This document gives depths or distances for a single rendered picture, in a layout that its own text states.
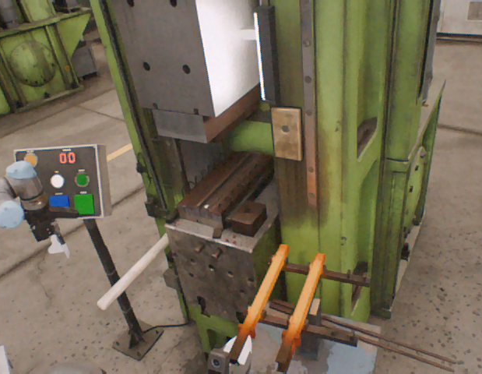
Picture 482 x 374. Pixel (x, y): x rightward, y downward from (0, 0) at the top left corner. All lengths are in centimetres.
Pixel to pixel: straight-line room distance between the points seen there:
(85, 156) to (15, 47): 446
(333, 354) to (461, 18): 552
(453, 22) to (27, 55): 541
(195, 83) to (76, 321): 183
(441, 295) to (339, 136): 150
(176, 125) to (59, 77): 498
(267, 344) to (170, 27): 102
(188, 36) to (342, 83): 44
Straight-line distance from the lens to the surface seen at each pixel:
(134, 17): 133
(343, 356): 145
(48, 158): 178
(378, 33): 156
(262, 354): 146
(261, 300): 123
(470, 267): 279
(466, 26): 650
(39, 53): 614
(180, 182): 175
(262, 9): 120
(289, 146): 134
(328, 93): 125
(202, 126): 132
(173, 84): 132
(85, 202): 171
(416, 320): 245
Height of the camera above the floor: 188
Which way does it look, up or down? 34 degrees down
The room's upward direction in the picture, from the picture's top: 9 degrees counter-clockwise
